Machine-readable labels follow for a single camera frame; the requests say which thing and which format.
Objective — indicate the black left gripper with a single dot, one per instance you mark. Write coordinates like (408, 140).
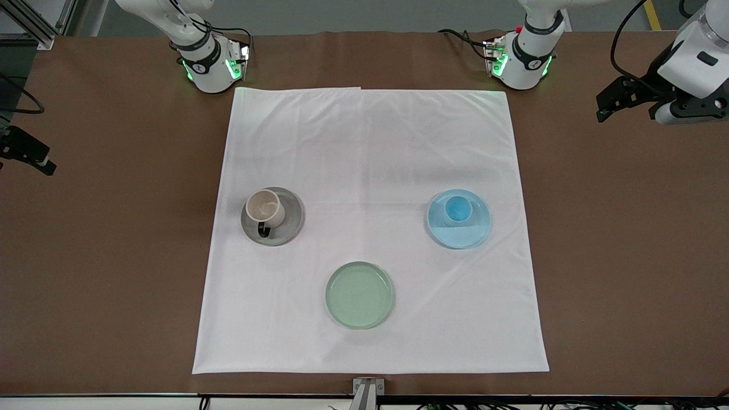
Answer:
(642, 91)

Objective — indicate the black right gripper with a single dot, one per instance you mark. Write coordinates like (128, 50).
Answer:
(17, 143)

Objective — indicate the light blue cup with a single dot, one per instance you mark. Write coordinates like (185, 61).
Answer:
(457, 209)

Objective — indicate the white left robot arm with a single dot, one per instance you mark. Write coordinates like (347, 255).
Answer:
(527, 62)

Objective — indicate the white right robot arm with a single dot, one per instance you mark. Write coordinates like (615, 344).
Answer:
(205, 71)

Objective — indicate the light blue plate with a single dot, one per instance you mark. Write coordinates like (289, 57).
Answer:
(459, 236)

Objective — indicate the gray plate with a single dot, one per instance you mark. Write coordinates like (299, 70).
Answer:
(290, 219)

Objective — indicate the pale green plate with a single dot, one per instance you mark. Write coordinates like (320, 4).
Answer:
(360, 296)

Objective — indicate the yellow floor tape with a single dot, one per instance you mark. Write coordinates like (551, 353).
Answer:
(652, 14)

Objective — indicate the white tablecloth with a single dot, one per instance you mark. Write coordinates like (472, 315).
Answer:
(370, 148)

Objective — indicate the aluminium frame profile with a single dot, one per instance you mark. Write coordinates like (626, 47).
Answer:
(34, 23)

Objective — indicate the metal table edge bracket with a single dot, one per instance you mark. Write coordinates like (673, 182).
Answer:
(368, 390)

